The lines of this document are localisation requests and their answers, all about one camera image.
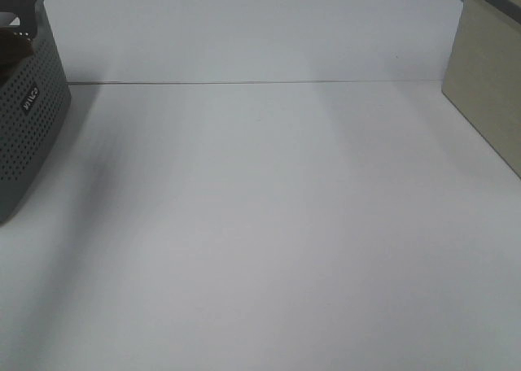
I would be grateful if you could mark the brown towel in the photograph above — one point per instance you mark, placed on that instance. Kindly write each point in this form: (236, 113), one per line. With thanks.
(13, 47)

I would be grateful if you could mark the grey perforated plastic basket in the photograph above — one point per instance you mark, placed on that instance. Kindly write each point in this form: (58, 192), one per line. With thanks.
(35, 99)

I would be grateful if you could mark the beige storage box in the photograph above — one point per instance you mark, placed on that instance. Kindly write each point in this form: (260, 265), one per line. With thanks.
(482, 79)

